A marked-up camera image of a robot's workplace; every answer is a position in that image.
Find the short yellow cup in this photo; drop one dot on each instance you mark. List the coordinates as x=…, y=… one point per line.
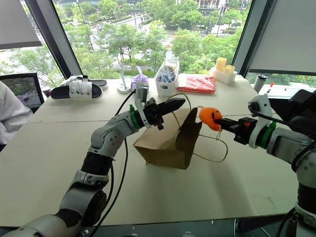
x=229, y=69

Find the brown paper bag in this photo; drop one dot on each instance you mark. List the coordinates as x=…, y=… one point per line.
x=163, y=148

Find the white hook stand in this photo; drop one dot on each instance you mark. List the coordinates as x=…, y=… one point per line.
x=122, y=85

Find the black monitor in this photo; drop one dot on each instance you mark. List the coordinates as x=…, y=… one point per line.
x=22, y=89

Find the grey roller blind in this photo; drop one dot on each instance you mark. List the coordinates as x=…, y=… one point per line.
x=286, y=37
x=17, y=22

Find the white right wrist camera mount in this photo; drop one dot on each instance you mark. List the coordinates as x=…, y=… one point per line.
x=263, y=105

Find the white bin with blue items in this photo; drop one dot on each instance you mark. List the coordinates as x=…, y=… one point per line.
x=166, y=84

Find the white block holder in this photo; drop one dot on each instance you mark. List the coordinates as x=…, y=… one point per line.
x=223, y=75

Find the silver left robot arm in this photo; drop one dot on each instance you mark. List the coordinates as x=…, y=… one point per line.
x=108, y=135

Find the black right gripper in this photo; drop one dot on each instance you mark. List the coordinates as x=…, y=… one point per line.
x=244, y=133

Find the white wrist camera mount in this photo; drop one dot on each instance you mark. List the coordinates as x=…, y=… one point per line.
x=141, y=92
x=263, y=105

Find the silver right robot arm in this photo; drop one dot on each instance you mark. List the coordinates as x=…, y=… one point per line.
x=284, y=145

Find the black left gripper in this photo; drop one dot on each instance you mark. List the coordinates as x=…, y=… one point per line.
x=151, y=113

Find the tall yellow cup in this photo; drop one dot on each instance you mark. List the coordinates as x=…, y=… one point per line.
x=221, y=63

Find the red tipped marker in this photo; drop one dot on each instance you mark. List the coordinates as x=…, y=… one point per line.
x=271, y=85

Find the dark window frame post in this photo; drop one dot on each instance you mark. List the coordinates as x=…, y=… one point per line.
x=54, y=37
x=249, y=37

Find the grey white cylinder bottle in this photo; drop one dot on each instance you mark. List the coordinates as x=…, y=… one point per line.
x=259, y=84

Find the purple plastic bag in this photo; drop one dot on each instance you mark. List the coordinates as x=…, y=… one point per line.
x=138, y=80

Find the orange pumpkin plush toy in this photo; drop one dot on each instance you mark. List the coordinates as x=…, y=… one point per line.
x=208, y=116

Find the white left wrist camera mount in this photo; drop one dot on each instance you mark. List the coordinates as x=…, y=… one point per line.
x=141, y=92

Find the red plastic bag pack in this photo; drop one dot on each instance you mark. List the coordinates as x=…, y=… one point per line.
x=197, y=84

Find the person in white shirt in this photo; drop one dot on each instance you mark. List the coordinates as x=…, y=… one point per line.
x=11, y=116

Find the black chair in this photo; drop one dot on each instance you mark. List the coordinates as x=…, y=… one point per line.
x=298, y=108

